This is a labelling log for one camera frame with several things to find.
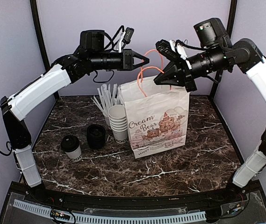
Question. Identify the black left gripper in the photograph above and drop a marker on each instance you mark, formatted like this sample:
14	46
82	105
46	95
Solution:
128	60

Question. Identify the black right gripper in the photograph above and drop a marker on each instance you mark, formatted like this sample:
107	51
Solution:
172	74

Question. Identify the printed paper takeout bag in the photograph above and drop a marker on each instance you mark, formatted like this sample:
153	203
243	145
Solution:
157	115

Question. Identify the stack of white paper cups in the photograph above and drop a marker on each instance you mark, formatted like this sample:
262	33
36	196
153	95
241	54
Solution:
118	123

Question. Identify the stack of black cup lids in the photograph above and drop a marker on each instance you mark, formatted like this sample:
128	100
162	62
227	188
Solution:
96	136

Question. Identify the single black cup lid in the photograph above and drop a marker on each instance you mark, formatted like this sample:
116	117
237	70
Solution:
69	143

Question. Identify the single white paper cup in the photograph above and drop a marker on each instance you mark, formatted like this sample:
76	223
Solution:
75	155

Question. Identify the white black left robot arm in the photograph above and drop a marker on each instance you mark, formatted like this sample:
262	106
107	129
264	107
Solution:
64	71

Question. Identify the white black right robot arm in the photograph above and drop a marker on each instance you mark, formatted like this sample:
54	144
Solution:
251	61

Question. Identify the bundle of wrapped white straws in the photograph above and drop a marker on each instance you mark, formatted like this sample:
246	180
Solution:
107	97

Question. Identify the white cup holding straws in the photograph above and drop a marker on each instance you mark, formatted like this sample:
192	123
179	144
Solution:
106	119

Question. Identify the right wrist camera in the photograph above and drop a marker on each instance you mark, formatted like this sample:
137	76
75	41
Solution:
211	33

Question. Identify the black left corner post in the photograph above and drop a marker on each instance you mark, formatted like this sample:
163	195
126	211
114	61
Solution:
39	33

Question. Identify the black front table rail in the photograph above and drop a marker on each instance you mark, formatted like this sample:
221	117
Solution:
204	201

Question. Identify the grey slotted cable duct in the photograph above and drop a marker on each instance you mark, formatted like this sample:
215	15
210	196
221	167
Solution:
97	216

